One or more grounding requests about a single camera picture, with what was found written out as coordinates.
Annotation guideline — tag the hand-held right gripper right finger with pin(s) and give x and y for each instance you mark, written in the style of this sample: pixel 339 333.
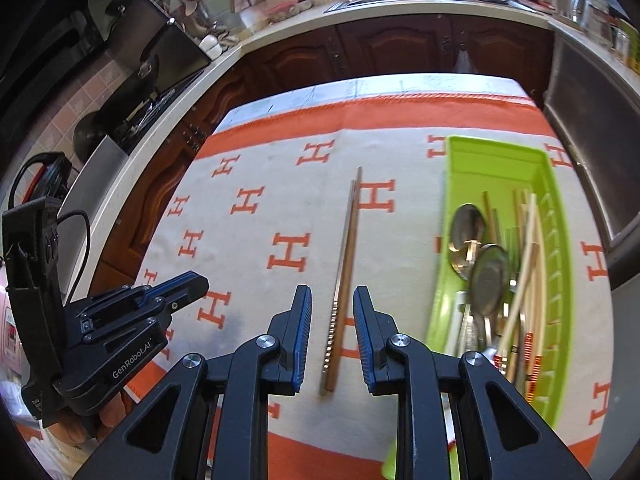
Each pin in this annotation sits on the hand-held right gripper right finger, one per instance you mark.
pixel 365 340

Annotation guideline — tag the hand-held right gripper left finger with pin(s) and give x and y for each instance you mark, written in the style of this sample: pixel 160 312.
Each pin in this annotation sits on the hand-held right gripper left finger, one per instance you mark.
pixel 300 340

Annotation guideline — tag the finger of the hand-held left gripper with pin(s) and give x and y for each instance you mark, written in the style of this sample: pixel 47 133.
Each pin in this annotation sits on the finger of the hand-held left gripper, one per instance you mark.
pixel 150 291
pixel 175 305

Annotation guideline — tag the twisted metal chopstick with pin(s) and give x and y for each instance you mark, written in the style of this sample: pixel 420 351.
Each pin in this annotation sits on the twisted metal chopstick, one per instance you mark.
pixel 331 320

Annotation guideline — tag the white plastic spoon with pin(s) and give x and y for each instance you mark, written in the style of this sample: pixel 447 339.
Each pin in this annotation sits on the white plastic spoon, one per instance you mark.
pixel 457 320

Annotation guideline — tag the green plastic utensil tray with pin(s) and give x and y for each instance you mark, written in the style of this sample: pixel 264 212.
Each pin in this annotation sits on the green plastic utensil tray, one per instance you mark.
pixel 500 170

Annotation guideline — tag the person's left forearm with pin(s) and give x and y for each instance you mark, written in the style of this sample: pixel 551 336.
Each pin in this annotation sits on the person's left forearm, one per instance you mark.
pixel 40 447

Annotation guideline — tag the person's left hand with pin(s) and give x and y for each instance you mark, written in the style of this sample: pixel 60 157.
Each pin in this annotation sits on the person's left hand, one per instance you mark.
pixel 107 412

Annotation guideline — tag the small steel side panel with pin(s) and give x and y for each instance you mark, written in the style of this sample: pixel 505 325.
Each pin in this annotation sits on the small steel side panel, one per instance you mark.
pixel 97 175

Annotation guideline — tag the orange and grey printed blanket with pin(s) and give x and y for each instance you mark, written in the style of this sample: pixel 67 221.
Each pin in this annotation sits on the orange and grey printed blanket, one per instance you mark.
pixel 280 195

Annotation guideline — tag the black wok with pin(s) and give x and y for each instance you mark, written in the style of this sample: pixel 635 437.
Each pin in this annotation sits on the black wok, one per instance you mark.
pixel 87 132

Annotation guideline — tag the black gas stove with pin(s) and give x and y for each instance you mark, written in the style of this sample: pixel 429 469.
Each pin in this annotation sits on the black gas stove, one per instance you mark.
pixel 145 110

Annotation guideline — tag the steel stove splash screen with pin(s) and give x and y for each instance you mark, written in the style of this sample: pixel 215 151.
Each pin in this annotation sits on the steel stove splash screen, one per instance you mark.
pixel 165 50

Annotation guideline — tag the white cups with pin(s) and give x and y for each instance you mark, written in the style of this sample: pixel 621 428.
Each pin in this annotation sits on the white cups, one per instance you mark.
pixel 212 47

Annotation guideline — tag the light blue table cover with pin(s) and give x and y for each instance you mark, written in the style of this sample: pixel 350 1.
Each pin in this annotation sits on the light blue table cover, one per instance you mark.
pixel 375 85

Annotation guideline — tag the black range hood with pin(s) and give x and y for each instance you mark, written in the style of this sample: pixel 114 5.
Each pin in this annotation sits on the black range hood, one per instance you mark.
pixel 45 20

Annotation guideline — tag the bag hanging on cabinet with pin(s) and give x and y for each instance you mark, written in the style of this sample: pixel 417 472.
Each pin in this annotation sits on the bag hanging on cabinet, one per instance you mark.
pixel 465 62

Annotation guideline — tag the dark wooden kitchen cabinets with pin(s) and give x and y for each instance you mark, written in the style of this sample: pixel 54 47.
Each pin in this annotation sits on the dark wooden kitchen cabinets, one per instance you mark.
pixel 380 45

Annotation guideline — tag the grey metal cabinet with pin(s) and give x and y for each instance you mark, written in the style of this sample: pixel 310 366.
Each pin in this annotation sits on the grey metal cabinet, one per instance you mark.
pixel 595 135

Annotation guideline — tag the food container pink lid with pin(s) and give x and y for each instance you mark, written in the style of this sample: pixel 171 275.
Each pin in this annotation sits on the food container pink lid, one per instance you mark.
pixel 282 10

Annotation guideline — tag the steel sink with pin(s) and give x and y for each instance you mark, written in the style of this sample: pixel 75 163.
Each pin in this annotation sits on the steel sink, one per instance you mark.
pixel 385 2

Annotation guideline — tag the glass pitcher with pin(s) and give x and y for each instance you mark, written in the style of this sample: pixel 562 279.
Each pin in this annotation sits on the glass pitcher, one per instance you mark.
pixel 592 15

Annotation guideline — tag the green box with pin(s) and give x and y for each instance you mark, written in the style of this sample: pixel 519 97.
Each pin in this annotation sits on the green box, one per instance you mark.
pixel 632 45

